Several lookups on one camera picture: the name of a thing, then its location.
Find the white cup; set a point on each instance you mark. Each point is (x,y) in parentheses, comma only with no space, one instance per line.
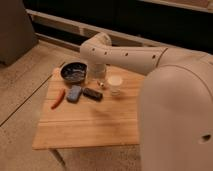
(114,83)

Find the small brass object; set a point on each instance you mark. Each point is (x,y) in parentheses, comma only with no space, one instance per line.
(101,84)

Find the wooden table leg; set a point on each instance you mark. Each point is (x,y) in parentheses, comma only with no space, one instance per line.
(59,158)

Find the blue sponge block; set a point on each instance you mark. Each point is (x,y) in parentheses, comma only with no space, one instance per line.
(74,94)

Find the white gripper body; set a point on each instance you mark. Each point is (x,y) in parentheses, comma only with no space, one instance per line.
(97,71)

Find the dark round bowl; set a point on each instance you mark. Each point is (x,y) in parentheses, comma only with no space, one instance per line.
(74,72)

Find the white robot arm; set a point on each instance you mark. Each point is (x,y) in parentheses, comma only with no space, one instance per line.
(175,108)

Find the grey cabinet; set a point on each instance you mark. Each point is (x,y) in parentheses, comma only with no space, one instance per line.
(17,35)

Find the black eraser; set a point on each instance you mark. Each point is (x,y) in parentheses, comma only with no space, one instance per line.
(92,94)

